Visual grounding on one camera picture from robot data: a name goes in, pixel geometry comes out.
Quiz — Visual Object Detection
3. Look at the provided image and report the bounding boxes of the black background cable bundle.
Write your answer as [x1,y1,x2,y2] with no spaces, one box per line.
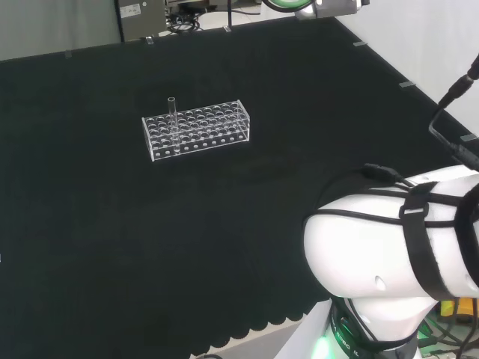
[165,12,204,35]

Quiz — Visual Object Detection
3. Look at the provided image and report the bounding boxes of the black cable with connector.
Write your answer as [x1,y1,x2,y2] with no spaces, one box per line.
[427,52,479,170]

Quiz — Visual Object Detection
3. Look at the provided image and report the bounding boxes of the clear plastic test tube rack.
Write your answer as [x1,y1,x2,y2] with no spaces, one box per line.
[141,99,251,162]

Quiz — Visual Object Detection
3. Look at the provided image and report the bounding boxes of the yellow stop button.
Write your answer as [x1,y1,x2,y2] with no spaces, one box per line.
[439,296,479,323]

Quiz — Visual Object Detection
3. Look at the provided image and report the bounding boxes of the black bench cloth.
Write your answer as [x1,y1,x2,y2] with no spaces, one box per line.
[0,16,479,359]

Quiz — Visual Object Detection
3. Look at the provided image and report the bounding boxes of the pale board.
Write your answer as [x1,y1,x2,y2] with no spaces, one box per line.
[191,316,310,359]

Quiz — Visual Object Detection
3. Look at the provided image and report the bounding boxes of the clear glass test tube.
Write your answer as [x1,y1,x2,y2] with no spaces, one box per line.
[167,96,180,155]

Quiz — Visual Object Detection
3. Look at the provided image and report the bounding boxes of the grey metal cabinet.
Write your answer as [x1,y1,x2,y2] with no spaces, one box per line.
[114,0,168,43]

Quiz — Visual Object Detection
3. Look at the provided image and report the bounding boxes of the green cable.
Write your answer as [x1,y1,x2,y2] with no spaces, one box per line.
[261,0,312,12]

